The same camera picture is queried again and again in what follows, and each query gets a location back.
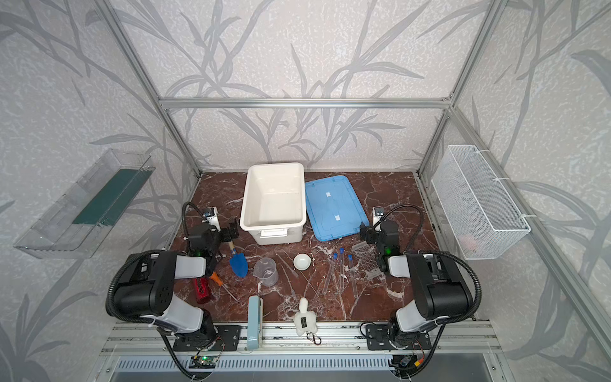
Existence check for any clear test tube rack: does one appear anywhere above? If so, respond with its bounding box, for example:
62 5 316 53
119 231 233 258
351 242 384 280

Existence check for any clear plastic measuring beaker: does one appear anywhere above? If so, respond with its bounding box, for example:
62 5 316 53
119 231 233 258
253 258 278 287

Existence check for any white plastic storage bin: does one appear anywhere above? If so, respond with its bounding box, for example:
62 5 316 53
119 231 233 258
240 162 306 245

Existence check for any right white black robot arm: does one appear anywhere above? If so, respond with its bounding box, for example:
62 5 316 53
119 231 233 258
360 220 483 342

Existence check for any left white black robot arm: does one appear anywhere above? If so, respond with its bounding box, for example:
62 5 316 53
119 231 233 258
106 221 239 344

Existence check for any blue plastic bin lid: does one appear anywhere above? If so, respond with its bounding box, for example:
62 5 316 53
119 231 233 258
305 175 369 242

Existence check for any pink object in basket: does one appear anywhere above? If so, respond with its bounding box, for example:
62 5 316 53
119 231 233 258
459 234 480 252

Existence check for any small white ceramic bowl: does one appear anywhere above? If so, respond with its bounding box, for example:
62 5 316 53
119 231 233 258
293 253 312 271

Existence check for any light blue standing block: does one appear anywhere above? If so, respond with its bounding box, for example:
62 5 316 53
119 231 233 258
246 295 263 352

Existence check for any glass stirring rod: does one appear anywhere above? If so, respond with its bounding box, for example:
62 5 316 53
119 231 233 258
278 252 303 278

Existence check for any white plastic squeeze bottle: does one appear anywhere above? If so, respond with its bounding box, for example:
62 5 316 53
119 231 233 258
294 297 318 337

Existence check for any green circuit board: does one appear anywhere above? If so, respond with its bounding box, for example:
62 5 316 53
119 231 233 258
189 356 218 369

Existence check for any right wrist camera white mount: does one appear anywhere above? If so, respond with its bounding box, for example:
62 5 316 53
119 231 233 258
372 207 385 225

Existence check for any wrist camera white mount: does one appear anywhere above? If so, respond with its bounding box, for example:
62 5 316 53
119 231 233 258
372 207 385 225
202 207 221 231

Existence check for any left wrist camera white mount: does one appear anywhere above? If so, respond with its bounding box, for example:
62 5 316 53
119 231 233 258
202 207 221 231

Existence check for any orange handled screwdriver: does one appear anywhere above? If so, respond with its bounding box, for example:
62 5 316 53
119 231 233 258
209 272 240 302

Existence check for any blue garden trowel wooden handle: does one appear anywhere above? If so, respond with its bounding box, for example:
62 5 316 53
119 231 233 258
228 241 248 279

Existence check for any white wire mesh basket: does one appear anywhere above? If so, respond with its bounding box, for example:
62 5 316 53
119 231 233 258
431 145 531 260

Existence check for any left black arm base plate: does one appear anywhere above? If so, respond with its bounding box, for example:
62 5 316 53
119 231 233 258
173 325 242 353

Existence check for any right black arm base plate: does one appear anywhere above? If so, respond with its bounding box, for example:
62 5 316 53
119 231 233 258
360 322 432 351

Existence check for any clear acrylic wall shelf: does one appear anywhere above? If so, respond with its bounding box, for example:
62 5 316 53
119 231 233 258
14 149 156 259

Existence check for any aluminium front rail frame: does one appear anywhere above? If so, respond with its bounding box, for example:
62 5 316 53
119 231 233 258
100 321 503 357

